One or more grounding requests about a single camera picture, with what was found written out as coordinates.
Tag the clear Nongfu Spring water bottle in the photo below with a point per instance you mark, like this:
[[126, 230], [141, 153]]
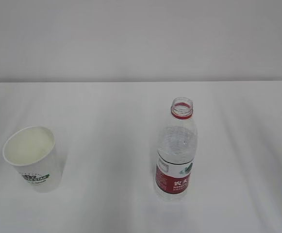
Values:
[[175, 150]]

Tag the white paper coffee cup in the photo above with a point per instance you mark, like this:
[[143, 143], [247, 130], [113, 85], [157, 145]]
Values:
[[32, 152]]

